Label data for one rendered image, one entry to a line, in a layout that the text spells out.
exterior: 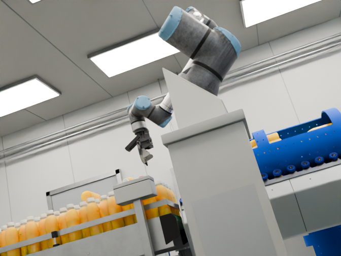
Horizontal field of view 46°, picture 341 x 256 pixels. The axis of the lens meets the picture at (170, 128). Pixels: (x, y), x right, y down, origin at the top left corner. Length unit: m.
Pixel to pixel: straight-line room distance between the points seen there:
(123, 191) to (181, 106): 0.69
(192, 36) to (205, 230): 0.76
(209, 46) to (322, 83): 4.51
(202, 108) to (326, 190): 0.91
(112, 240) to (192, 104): 0.95
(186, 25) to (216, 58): 0.18
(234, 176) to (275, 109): 4.54
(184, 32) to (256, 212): 0.76
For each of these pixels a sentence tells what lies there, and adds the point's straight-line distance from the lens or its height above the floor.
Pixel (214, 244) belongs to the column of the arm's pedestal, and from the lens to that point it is 1.44.
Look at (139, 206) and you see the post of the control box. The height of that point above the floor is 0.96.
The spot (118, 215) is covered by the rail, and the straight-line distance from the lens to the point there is 2.24.
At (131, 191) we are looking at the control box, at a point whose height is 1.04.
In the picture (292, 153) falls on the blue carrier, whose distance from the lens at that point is 2.23.
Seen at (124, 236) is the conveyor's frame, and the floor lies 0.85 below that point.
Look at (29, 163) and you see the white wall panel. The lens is 6.96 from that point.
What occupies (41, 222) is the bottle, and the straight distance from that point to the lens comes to 2.49.
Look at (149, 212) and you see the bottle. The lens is 2.24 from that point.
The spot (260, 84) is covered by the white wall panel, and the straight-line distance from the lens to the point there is 6.09.
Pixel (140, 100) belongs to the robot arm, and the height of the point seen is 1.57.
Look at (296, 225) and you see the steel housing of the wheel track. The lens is 2.23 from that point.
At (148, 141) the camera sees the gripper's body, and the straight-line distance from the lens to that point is 2.40.
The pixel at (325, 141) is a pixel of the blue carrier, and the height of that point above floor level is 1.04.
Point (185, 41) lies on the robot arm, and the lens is 1.69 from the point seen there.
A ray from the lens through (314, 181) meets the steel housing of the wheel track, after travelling 2.21.
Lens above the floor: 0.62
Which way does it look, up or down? 19 degrees up
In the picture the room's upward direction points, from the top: 15 degrees counter-clockwise
